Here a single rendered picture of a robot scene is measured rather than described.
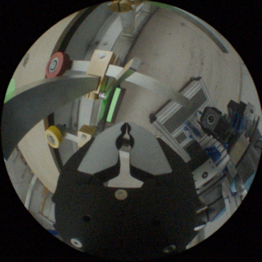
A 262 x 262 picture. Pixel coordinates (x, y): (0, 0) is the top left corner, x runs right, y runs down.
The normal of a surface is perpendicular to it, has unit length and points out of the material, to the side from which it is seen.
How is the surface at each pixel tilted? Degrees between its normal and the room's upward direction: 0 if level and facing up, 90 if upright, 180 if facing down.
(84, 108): 0
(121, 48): 0
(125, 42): 0
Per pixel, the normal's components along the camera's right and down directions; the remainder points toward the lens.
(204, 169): -0.72, -0.59
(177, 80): 0.01, 0.51
